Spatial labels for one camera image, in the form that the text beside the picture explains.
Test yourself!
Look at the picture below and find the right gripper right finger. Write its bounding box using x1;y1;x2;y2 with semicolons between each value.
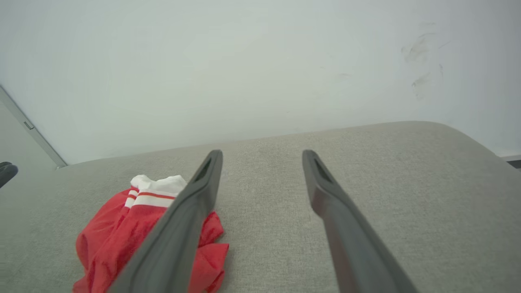
302;149;420;293

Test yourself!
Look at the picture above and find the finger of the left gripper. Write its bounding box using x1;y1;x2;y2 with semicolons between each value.
0;162;19;189

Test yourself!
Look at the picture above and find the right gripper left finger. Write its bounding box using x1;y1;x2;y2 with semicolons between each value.
107;149;223;293

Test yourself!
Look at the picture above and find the red and white jersey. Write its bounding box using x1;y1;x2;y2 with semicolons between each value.
72;175;230;293

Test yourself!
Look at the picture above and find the grey wall trim strip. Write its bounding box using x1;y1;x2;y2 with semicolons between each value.
0;86;68;168

